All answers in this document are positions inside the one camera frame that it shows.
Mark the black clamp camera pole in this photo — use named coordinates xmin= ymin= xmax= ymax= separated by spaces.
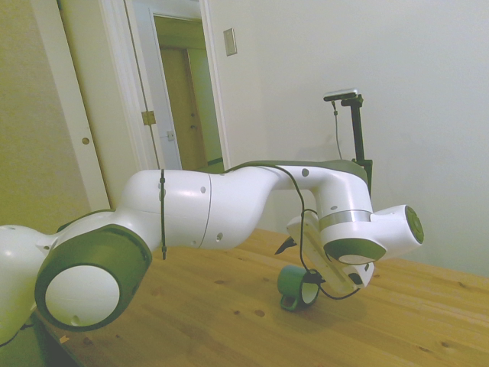
xmin=341 ymin=95 xmax=374 ymax=185

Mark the white door frame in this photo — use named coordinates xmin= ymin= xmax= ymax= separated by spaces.
xmin=124 ymin=0 xmax=232 ymax=172

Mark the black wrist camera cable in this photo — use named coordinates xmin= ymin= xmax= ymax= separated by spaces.
xmin=263 ymin=163 xmax=362 ymax=301

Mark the brown hallway door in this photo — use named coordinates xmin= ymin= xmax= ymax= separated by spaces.
xmin=160 ymin=46 xmax=208 ymax=171

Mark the silver exterior camera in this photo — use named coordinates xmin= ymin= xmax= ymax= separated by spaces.
xmin=323 ymin=87 xmax=361 ymax=102

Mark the teal enamel mug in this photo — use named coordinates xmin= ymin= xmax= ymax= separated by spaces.
xmin=277 ymin=265 xmax=321 ymax=311

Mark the grey camera cable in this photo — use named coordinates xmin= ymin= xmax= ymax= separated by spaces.
xmin=331 ymin=99 xmax=344 ymax=160

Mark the white light switch plate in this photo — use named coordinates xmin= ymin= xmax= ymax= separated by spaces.
xmin=223 ymin=28 xmax=238 ymax=57

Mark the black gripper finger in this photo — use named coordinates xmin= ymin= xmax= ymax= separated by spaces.
xmin=274 ymin=235 xmax=298 ymax=255
xmin=304 ymin=268 xmax=326 ymax=286

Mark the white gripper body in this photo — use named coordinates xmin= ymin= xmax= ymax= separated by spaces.
xmin=286 ymin=212 xmax=364 ymax=290

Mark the white open door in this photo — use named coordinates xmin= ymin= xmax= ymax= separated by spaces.
xmin=57 ymin=0 xmax=161 ymax=209

